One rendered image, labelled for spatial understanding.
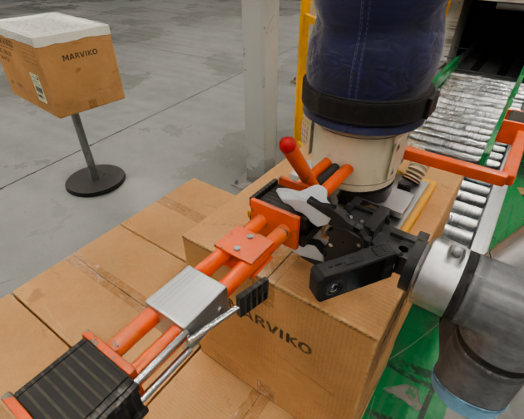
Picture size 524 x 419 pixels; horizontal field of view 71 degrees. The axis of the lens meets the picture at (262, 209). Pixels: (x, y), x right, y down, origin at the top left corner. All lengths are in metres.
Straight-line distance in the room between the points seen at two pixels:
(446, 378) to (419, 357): 1.20
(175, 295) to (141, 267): 0.85
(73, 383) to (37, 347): 0.80
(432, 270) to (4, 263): 2.21
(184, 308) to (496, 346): 0.35
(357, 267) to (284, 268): 0.22
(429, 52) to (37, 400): 0.63
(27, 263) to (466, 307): 2.15
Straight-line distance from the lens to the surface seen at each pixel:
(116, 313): 1.17
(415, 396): 1.68
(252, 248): 0.47
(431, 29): 0.63
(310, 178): 0.57
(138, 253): 1.32
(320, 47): 0.63
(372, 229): 0.50
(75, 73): 2.27
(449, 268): 0.47
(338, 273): 0.45
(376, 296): 0.64
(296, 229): 0.51
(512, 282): 0.49
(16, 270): 2.33
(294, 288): 0.62
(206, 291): 0.43
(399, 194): 0.79
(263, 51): 2.16
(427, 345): 1.82
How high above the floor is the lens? 1.42
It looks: 37 degrees down
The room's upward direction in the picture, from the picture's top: straight up
